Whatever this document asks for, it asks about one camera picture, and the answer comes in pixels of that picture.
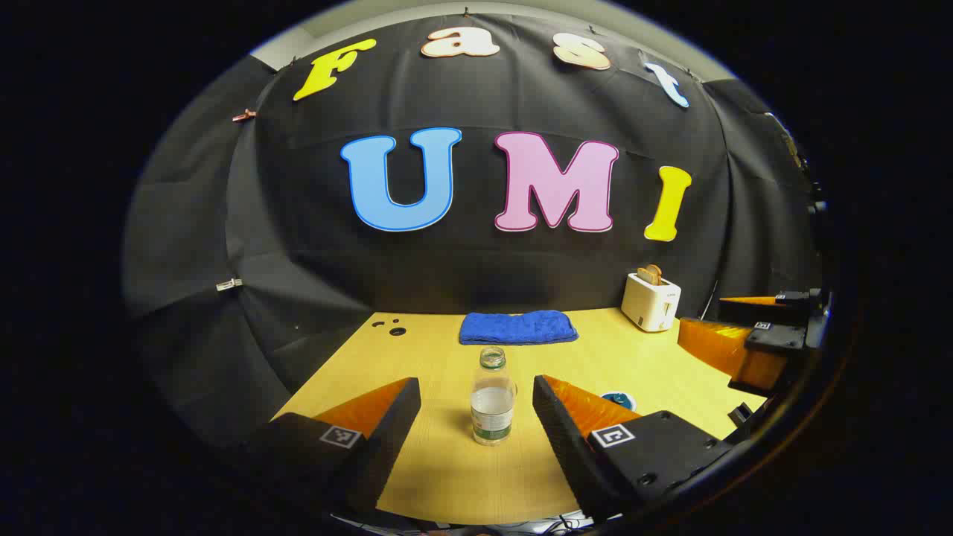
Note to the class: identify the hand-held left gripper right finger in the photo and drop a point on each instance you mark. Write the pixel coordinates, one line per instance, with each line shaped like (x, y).
(558, 439)

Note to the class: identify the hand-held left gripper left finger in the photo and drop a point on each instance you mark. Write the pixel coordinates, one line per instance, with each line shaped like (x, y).
(394, 432)

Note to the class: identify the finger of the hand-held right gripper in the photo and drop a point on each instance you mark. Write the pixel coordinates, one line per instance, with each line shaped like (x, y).
(774, 339)
(767, 313)

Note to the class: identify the clear plastic water bottle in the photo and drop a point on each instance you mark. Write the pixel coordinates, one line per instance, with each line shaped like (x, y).
(493, 406)

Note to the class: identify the white toaster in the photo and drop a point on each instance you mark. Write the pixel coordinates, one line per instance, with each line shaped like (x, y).
(649, 305)

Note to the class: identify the folded blue towel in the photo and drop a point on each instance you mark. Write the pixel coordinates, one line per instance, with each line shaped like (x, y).
(517, 327)

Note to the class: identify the toast slices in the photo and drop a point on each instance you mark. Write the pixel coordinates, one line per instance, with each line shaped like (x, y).
(649, 274)

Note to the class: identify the black backdrop cloth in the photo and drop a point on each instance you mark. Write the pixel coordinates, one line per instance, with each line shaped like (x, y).
(476, 275)

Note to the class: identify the white cloth clip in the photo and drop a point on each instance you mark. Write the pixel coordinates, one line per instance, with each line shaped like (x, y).
(228, 284)

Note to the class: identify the red cloth clip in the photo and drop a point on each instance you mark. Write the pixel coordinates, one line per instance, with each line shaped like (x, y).
(244, 115)

